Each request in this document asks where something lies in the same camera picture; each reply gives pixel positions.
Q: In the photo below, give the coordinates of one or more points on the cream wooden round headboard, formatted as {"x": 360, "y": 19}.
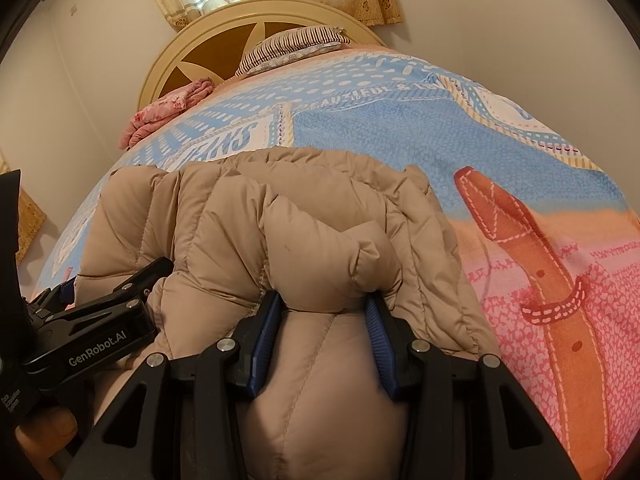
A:
{"x": 200, "y": 50}

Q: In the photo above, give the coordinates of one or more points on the beige quilted puffer jacket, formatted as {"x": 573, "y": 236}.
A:
{"x": 310, "y": 220}

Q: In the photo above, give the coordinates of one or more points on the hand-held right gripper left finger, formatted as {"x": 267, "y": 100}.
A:
{"x": 261, "y": 340}

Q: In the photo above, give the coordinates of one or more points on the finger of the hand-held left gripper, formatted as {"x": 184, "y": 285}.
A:
{"x": 150, "y": 276}
{"x": 62, "y": 296}

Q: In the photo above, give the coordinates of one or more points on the grey patterned pillow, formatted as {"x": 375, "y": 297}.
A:
{"x": 290, "y": 60}

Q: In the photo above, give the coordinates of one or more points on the blue pink printed bedsheet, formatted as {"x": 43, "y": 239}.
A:
{"x": 390, "y": 130}

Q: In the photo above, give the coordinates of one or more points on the striped pillow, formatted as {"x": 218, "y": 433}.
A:
{"x": 295, "y": 42}

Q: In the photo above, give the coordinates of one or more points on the pink floral folded blanket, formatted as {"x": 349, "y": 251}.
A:
{"x": 160, "y": 110}

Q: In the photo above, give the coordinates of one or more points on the person's left hand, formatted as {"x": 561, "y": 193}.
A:
{"x": 50, "y": 432}

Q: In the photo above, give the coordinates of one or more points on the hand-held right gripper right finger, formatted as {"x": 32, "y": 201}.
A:
{"x": 380, "y": 340}

